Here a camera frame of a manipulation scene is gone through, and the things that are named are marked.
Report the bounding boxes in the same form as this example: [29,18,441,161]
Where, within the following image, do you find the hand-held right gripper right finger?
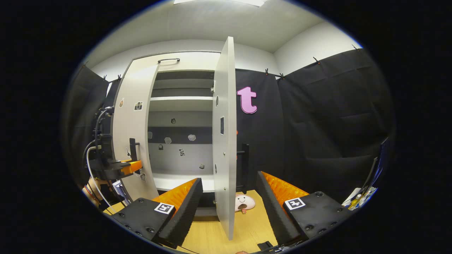
[256,171,353,246]

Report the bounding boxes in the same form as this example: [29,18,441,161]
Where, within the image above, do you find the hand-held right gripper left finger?
[111,177,203,249]

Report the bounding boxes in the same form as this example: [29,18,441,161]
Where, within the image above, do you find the camera-sticker shoe cabinet door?
[111,63,160,203]

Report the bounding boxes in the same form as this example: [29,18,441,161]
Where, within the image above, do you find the white double-door shoe cabinet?
[110,51,235,217]

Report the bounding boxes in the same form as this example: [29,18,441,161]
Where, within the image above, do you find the black-cat-sticker shoe cabinet door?
[212,36,237,241]

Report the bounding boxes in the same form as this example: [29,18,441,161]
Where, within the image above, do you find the light blue book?
[117,182,130,206]

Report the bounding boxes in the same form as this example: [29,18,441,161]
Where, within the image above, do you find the pink white plush toy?
[235,194,256,214]

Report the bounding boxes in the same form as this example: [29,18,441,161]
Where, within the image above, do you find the black backdrop cloth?
[64,46,394,205]

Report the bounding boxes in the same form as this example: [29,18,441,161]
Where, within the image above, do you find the ceiling light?
[173,0,265,7]

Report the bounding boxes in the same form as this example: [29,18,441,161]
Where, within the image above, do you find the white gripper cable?
[86,146,113,209]

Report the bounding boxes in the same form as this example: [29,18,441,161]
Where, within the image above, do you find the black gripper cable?
[93,107,114,141]

